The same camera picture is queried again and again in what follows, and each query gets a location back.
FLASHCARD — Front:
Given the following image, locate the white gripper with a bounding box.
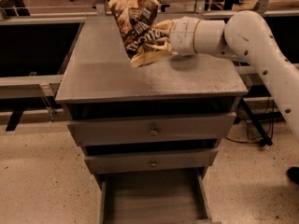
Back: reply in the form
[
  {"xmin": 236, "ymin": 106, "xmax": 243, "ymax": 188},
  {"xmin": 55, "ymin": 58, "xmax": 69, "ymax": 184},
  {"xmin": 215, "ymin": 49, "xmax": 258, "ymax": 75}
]
[{"xmin": 142, "ymin": 17, "xmax": 200, "ymax": 59}]

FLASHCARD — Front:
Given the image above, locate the brown chip bag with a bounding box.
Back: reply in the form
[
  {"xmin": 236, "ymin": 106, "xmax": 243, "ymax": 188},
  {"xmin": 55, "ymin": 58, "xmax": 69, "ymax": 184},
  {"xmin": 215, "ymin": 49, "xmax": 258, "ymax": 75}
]
[{"xmin": 108, "ymin": 0, "xmax": 170, "ymax": 67}]

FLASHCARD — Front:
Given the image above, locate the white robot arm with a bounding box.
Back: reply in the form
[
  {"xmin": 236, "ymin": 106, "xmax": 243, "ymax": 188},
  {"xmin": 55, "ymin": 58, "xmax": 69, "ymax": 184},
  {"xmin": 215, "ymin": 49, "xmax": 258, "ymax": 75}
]
[{"xmin": 146, "ymin": 11, "xmax": 299, "ymax": 137}]

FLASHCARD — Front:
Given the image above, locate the grey wooden drawer cabinet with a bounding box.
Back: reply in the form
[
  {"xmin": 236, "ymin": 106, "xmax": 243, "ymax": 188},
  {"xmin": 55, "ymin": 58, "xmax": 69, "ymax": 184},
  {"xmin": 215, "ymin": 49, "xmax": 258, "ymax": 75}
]
[{"xmin": 55, "ymin": 13, "xmax": 249, "ymax": 185}]

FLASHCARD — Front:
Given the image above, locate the top grey drawer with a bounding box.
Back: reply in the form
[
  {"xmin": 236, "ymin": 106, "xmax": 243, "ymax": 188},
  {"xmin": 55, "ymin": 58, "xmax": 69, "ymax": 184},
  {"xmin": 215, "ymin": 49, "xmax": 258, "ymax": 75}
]
[{"xmin": 68, "ymin": 112, "xmax": 236, "ymax": 147}]

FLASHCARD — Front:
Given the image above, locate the grey drawer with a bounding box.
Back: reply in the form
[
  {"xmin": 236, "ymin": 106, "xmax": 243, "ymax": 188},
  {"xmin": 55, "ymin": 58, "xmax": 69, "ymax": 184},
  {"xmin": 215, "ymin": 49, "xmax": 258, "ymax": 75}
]
[
  {"xmin": 85, "ymin": 148, "xmax": 218, "ymax": 174},
  {"xmin": 99, "ymin": 169, "xmax": 221, "ymax": 224},
  {"xmin": 68, "ymin": 112, "xmax": 236, "ymax": 147}
]

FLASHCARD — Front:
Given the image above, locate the middle grey drawer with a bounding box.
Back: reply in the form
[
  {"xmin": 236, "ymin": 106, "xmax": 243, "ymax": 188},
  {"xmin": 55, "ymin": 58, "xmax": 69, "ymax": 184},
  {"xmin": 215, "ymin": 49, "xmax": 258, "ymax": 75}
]
[{"xmin": 85, "ymin": 148, "xmax": 218, "ymax": 174}]

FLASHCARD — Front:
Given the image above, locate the bottom grey drawer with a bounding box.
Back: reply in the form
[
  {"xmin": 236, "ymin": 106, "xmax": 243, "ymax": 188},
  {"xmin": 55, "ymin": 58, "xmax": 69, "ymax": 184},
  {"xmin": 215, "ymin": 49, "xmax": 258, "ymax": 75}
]
[{"xmin": 99, "ymin": 169, "xmax": 221, "ymax": 224}]

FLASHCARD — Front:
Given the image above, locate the black object at right edge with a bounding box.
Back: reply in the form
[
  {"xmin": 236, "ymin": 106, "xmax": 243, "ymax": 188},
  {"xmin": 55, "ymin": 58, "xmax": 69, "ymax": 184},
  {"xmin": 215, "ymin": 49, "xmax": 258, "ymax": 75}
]
[{"xmin": 287, "ymin": 166, "xmax": 299, "ymax": 185}]

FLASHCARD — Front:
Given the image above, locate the right metal rail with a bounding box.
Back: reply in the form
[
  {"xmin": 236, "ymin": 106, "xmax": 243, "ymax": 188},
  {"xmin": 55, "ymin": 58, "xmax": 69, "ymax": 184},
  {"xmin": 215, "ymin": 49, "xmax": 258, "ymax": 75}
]
[{"xmin": 235, "ymin": 65, "xmax": 259, "ymax": 87}]

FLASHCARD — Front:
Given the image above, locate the metal rail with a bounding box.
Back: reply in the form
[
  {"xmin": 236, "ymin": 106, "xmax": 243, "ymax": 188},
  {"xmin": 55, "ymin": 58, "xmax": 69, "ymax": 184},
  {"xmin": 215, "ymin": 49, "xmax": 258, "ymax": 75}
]
[
  {"xmin": 0, "ymin": 75, "xmax": 63, "ymax": 99},
  {"xmin": 235, "ymin": 65, "xmax": 259, "ymax": 87}
]

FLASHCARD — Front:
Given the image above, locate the black floor cable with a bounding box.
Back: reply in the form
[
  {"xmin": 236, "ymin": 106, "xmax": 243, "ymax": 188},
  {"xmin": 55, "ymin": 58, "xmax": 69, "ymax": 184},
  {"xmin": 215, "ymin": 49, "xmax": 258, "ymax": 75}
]
[{"xmin": 225, "ymin": 96, "xmax": 275, "ymax": 147}]

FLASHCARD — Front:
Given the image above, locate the left metal rail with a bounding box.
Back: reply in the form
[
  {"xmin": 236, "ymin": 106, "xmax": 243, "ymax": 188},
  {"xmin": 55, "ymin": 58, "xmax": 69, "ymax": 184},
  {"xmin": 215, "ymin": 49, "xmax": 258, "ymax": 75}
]
[{"xmin": 0, "ymin": 75, "xmax": 63, "ymax": 99}]

